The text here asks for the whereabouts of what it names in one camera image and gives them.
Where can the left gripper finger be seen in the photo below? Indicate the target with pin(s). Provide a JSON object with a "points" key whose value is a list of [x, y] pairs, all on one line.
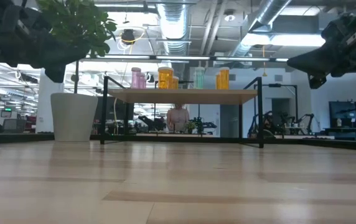
{"points": [[56, 74], [53, 51]]}

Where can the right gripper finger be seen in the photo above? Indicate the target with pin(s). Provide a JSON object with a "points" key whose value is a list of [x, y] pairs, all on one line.
{"points": [[317, 81], [315, 60]]}

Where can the pink pill bottle white cap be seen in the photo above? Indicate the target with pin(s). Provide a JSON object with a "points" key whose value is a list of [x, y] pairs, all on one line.
{"points": [[135, 79], [143, 82]]}

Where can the slim orange pill bottle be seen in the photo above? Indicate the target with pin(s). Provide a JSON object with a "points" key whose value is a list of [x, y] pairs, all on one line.
{"points": [[218, 82], [225, 79]]}

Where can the wide orange pill bottle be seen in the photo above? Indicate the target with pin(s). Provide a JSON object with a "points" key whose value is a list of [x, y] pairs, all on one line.
{"points": [[176, 84], [165, 79]]}

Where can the green pill bottle white cap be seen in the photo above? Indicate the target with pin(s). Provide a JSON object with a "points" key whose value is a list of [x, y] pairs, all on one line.
{"points": [[199, 79]]}

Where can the black background robot arm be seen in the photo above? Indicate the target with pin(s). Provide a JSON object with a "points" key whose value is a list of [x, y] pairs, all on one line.
{"points": [[153, 123], [207, 124]]}

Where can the wooden shelf black legs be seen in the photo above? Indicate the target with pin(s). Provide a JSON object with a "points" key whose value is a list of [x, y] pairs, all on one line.
{"points": [[190, 96]]}

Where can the green leafy plant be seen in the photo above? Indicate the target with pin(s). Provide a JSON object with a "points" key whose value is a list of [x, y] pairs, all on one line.
{"points": [[84, 21]]}

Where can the dark background cabinet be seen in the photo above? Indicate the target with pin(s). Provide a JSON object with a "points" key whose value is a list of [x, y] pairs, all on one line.
{"points": [[349, 115]]}

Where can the white plant pot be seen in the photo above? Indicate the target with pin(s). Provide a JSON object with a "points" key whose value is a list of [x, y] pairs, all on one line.
{"points": [[73, 118]]}

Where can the green exit sign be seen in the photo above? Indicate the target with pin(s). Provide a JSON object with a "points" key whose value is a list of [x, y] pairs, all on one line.
{"points": [[7, 109]]}

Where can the black ceiling device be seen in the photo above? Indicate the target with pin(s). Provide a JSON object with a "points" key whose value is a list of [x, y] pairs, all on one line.
{"points": [[128, 36]]}

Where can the long linear ceiling light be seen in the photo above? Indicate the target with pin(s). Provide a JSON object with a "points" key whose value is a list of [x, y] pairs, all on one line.
{"points": [[181, 58]]}

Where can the person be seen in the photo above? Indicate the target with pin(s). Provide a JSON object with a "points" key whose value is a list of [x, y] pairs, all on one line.
{"points": [[178, 119]]}

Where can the background wooden table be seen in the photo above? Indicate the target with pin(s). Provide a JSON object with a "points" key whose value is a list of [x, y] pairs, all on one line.
{"points": [[171, 135]]}

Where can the silver spiral ventilation duct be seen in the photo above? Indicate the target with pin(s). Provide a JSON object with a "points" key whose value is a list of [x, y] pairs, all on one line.
{"points": [[268, 9], [173, 25]]}

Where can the black table frame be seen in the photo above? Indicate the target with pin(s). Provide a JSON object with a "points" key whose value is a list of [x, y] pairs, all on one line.
{"points": [[165, 140]]}

